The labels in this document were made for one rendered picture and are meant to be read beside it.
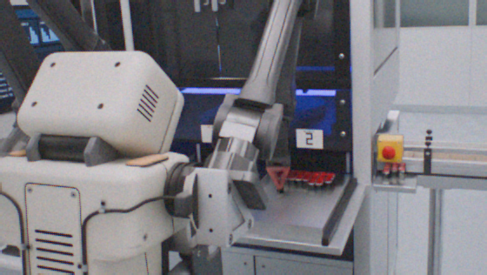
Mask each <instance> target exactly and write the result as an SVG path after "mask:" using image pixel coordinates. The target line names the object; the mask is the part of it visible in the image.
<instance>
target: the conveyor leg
mask: <svg viewBox="0 0 487 275"><path fill-rule="evenodd" d="M423 188H430V203H429V239H428V257H427V275H442V261H443V233H444V201H445V190H451V188H441V187H429V186H423Z"/></svg>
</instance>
